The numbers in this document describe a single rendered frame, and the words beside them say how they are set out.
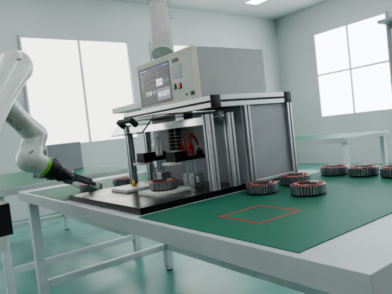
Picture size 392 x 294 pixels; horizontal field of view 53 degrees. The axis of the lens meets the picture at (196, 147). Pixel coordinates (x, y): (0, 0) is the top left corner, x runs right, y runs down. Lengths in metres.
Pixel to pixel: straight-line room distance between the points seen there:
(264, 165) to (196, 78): 0.44
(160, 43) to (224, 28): 5.62
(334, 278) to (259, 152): 0.93
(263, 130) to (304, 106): 7.45
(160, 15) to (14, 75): 1.77
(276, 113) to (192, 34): 6.31
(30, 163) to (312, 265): 1.39
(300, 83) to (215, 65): 7.54
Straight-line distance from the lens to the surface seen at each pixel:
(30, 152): 1.88
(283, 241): 0.85
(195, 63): 1.54
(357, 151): 8.43
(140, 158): 1.77
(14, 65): 1.53
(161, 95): 1.74
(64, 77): 6.49
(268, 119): 1.64
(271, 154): 1.64
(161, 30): 3.00
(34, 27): 6.54
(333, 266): 0.72
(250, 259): 0.85
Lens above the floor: 0.99
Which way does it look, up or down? 2 degrees down
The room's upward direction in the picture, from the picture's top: 6 degrees counter-clockwise
